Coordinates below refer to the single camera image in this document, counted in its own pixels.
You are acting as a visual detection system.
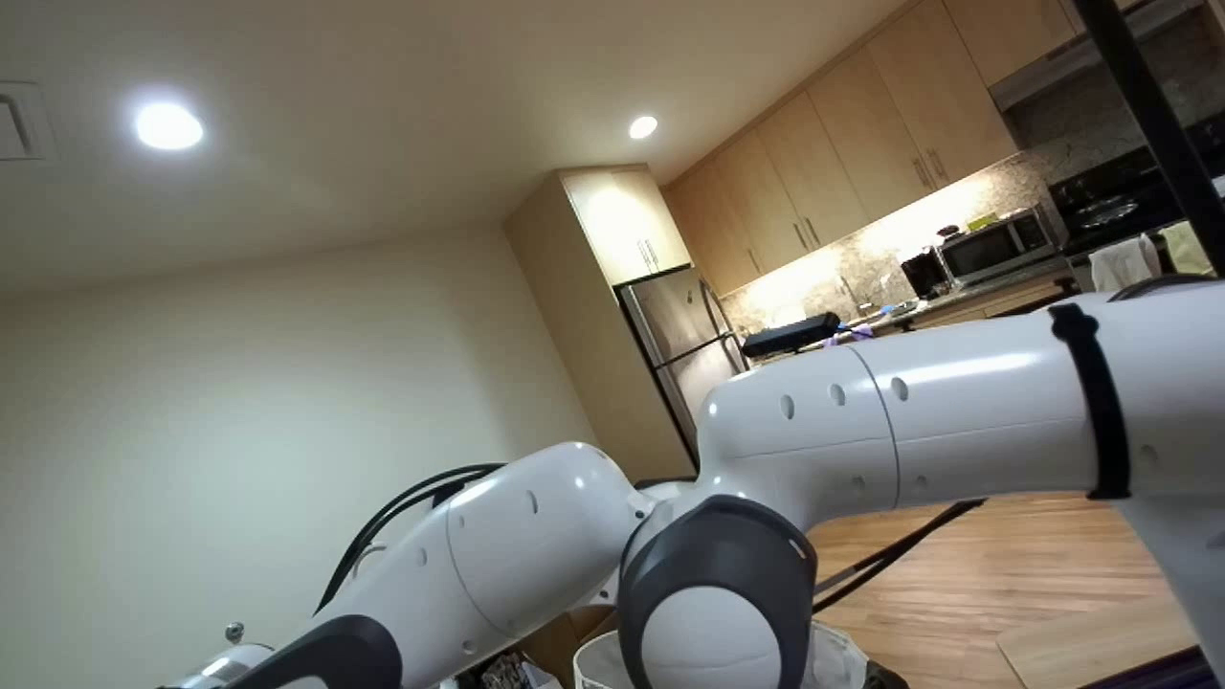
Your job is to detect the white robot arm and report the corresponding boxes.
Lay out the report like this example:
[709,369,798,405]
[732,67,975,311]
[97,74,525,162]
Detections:
[177,274,1225,689]

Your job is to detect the stainless steel refrigerator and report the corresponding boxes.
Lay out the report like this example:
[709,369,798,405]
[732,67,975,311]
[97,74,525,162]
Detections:
[617,267,746,465]

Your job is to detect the round ceiling light small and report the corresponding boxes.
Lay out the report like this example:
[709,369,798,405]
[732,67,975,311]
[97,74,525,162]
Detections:
[624,115,663,143]

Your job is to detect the wooden kitchen cabinets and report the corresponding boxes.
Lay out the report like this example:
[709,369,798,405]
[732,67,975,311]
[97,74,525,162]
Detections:
[507,0,1081,480]

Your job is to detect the silver microwave oven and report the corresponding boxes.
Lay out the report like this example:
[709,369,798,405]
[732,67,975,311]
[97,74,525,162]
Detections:
[938,208,1056,287]

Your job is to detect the round ceiling light large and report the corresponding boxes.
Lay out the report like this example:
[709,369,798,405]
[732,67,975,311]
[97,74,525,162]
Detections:
[124,91,210,155]

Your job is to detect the black tripod pole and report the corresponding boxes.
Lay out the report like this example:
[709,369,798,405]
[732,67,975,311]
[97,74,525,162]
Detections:
[1072,0,1225,274]

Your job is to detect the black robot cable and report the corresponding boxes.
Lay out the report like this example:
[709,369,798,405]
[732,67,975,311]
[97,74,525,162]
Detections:
[311,458,507,615]

